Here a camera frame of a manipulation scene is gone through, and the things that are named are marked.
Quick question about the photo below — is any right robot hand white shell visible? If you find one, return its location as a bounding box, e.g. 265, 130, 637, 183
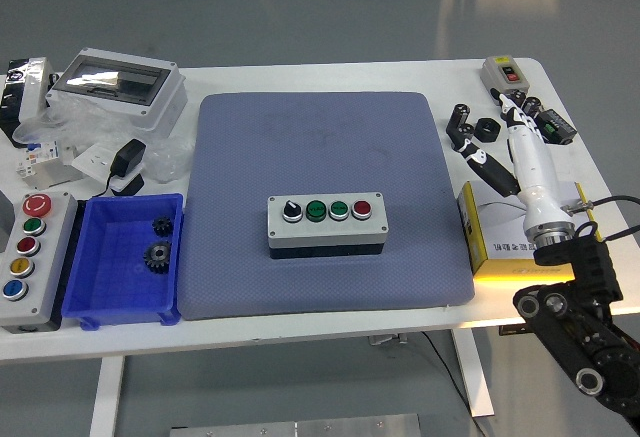
457, 86, 576, 234

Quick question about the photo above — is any grey four-button control box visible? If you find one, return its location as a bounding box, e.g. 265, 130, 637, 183
266, 192, 390, 261

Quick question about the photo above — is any grey five-button control station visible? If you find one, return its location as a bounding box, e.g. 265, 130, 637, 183
0, 190, 81, 334

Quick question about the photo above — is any black module with green terminal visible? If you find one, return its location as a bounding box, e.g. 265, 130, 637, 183
532, 108, 579, 146

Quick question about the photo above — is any black hex nut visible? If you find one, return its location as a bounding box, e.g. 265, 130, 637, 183
473, 117, 502, 143

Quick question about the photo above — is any white and yellow carton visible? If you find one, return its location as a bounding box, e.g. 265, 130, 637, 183
457, 180, 599, 278

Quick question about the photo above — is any white table leg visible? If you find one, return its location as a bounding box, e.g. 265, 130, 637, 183
451, 327, 496, 418
88, 355, 126, 437

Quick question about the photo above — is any blue-grey padded mat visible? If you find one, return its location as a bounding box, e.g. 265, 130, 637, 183
177, 90, 476, 322

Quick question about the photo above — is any silver metal plate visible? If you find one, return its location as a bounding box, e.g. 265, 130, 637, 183
168, 412, 422, 437

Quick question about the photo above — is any large black bevel gear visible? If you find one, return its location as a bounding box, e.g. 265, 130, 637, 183
142, 239, 174, 274

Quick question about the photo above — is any black power adapter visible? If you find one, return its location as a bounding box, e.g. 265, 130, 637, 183
108, 138, 148, 178

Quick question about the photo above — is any blue plastic bin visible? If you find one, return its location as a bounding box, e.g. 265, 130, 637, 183
60, 192, 185, 331

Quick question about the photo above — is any clear plastic bag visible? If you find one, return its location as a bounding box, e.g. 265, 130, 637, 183
12, 101, 196, 183

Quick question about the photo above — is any white circuit breaker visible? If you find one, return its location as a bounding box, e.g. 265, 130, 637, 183
14, 139, 84, 191

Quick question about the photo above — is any white wall switch plate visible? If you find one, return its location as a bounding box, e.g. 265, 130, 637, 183
542, 142, 576, 182

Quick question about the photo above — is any grey two-button switch box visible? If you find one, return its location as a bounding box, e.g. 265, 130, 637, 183
480, 55, 531, 107

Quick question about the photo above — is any black cable under table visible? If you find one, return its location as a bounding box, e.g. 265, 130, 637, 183
418, 330, 496, 437

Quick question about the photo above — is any grey metal table bracket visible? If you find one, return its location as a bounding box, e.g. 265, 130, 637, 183
368, 334, 409, 348

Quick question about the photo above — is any grey enclosure with clear lid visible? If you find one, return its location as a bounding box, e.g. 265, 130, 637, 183
44, 47, 189, 133

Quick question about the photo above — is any thin black adapter cord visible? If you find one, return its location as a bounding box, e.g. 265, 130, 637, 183
92, 171, 115, 198

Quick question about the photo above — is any white wall socket plate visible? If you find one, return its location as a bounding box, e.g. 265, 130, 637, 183
71, 141, 146, 193

